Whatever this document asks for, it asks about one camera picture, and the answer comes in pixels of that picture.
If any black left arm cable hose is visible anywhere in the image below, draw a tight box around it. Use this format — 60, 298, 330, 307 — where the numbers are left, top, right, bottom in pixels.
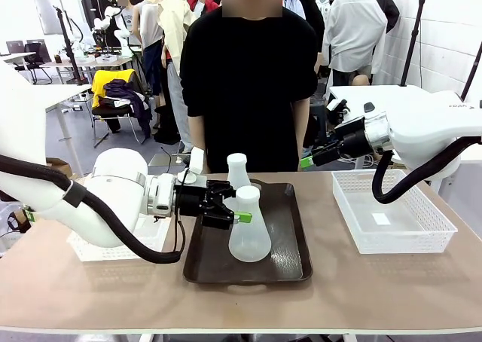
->
0, 154, 188, 264

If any black metal chair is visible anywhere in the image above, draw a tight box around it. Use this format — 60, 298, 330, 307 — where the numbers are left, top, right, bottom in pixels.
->
91, 102, 148, 148

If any dark purple garment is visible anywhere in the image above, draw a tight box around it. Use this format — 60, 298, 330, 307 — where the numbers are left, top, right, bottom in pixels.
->
103, 78, 154, 139

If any grey floor plate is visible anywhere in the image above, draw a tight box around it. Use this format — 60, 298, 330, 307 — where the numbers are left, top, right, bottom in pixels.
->
148, 152, 191, 168

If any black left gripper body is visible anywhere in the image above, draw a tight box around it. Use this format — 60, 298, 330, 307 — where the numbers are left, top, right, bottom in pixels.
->
174, 179, 212, 218

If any mannequin with dark jacket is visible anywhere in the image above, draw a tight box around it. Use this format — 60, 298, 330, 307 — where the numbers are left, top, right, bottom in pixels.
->
282, 0, 325, 55

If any black tripod stand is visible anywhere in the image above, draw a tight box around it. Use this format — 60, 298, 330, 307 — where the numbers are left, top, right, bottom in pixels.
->
53, 5, 87, 86
399, 0, 429, 87

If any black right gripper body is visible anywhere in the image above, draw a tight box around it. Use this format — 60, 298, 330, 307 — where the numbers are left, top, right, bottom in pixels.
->
337, 118, 372, 158

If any dark brown serving tray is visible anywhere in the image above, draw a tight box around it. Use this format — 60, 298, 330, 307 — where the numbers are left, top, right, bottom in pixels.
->
182, 179, 314, 292

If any black office chair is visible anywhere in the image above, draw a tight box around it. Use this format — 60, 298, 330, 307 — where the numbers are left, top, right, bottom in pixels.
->
14, 42, 53, 85

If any mannequin with white dress shirt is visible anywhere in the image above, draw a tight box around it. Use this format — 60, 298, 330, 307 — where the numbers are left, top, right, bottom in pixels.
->
322, 0, 389, 87

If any person's left forearm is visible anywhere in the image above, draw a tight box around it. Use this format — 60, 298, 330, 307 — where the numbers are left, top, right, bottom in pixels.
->
291, 99, 312, 169

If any mannequin with cream shirt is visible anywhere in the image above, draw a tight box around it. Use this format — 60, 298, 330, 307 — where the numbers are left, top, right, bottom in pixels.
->
157, 0, 199, 153

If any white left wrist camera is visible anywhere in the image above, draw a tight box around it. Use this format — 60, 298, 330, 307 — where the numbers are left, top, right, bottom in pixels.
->
176, 147, 207, 187

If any brown cardboard box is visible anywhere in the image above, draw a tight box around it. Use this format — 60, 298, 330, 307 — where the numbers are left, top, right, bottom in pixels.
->
45, 157, 79, 180

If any black slanted stand pole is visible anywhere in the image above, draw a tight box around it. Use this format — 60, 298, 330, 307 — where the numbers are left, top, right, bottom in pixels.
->
456, 40, 482, 102

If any yellow garment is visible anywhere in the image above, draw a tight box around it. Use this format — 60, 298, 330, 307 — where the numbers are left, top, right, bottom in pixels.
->
91, 69, 136, 109

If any background person in grey shirt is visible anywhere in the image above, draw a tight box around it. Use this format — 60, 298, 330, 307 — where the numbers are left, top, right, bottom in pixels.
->
114, 0, 136, 55

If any translucent white conical flask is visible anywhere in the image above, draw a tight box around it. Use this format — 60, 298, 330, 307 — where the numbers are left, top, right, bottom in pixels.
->
228, 185, 273, 263
224, 152, 253, 213

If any white desk with grey leg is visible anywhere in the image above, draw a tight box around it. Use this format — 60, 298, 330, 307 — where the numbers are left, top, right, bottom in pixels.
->
44, 84, 93, 177

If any mannequin with white tank top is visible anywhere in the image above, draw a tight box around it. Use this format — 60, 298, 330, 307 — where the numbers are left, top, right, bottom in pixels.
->
133, 0, 166, 109

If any black hanging jacket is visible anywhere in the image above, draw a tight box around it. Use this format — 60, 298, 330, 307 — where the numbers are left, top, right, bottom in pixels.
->
371, 0, 401, 34

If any white perforated plastic basket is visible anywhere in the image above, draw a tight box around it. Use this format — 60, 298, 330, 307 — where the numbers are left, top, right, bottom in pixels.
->
66, 215, 170, 263

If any white square table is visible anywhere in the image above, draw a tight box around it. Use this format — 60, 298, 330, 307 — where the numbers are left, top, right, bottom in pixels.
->
328, 84, 453, 111

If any long white background table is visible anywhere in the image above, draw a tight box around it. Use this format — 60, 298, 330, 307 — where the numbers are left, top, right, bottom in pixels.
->
40, 53, 133, 84

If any person's right forearm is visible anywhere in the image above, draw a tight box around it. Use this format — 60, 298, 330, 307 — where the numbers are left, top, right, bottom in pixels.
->
188, 115, 206, 151

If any white basket with paper label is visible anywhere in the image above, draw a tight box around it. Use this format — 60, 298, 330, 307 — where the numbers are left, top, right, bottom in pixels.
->
331, 168, 459, 255

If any person in black shirt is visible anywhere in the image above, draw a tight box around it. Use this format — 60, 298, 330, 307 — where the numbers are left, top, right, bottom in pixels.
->
179, 0, 319, 173

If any white board panel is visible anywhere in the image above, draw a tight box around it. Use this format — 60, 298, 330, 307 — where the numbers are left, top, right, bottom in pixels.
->
32, 0, 64, 35

